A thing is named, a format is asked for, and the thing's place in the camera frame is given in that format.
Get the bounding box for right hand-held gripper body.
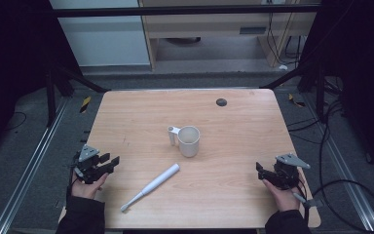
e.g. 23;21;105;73
272;153;312;191

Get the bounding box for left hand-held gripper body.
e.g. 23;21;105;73
72;144;109;185

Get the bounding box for white electric toothbrush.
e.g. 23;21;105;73
120;163;181;214

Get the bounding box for white cup with handle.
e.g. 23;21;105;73
167;125;202;159

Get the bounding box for person's left hand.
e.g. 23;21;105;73
70;172;110;200

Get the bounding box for person's right hand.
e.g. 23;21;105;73
261;178;302;213

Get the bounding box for yellow black striped tape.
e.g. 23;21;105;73
79;96;93;114
287;93;307;108

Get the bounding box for white cabinet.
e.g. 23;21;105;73
48;0;151;68

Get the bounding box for dark curtain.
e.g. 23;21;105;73
0;0;82;164
300;0;374;179

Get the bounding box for light wooden desk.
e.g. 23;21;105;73
137;0;321;71

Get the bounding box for grey plug with black cable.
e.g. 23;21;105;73
291;181;310;225

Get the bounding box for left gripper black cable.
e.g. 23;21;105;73
65;159;80;199

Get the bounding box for black looped floor cable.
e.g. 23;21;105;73
286;97;374;234

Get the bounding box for aluminium floor rail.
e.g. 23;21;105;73
302;93;374;233
0;97;70;234

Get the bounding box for black metal frame stand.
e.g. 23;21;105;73
44;61;112;129
259;59;328;124

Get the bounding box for thin black floor cable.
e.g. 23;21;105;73
4;110;28;132

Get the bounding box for hanging black cables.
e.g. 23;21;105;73
265;12;304;66

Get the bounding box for black horizontal frame bar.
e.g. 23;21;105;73
50;4;322;19

